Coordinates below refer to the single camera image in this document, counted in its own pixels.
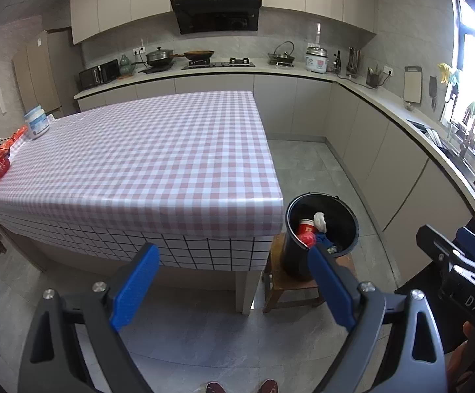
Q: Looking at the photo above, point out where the white island table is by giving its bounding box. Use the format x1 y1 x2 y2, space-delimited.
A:
0 196 275 316

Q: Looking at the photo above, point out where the black built-in dishwasher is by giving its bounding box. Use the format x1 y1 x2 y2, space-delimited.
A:
393 213 475 353

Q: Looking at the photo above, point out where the black gas stove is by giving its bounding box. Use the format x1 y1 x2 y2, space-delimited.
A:
181 57 256 70

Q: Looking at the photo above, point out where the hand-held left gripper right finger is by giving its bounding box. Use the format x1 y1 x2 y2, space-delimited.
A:
308 243 448 393

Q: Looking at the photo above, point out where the red paper cup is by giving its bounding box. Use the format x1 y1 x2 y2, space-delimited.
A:
296 219 318 248

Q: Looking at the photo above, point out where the kitchen sink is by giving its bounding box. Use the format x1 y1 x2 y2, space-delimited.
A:
438 139 475 195

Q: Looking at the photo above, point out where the black plastic bucket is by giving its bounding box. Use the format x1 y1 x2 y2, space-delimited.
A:
284 192 360 282

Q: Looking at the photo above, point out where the black toaster oven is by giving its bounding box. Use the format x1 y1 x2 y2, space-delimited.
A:
78 59 120 90

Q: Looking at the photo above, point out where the beige cutting board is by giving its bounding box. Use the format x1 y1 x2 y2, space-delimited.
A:
403 65 423 103

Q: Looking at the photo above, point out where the checkered table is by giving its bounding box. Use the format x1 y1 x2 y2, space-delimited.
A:
0 90 284 273

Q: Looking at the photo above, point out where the dark utensil holder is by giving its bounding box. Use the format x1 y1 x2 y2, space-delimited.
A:
365 65 383 88

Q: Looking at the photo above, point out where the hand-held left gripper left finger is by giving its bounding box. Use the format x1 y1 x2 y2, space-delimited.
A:
17 243 160 393

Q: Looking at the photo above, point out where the metal knife holder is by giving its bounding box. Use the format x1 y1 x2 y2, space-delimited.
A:
346 47 362 78

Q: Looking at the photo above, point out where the orange red bundle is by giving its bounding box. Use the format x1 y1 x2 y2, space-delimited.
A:
0 125 27 152

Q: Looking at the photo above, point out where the person's right hand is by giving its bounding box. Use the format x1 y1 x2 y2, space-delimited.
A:
446 321 475 393

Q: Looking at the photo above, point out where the white rice cooker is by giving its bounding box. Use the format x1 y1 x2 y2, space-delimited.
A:
305 46 330 74

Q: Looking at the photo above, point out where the metal sink faucet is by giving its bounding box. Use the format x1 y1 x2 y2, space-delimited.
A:
450 119 475 160

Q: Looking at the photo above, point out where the dish drain rack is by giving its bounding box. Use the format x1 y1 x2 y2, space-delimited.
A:
407 120 443 148

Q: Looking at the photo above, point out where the beige refrigerator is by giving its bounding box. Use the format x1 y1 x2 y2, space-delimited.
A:
13 30 83 119

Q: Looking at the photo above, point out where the black range hood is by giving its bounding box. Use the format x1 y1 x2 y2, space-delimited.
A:
170 0 263 35

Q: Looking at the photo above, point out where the wooden stool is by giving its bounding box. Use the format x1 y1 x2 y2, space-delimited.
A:
262 231 357 314

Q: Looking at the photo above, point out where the dark pan with lid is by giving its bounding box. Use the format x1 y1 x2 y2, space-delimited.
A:
145 47 185 68

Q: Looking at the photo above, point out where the kitchen counter with base cabinets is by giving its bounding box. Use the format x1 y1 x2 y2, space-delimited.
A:
73 67 475 279

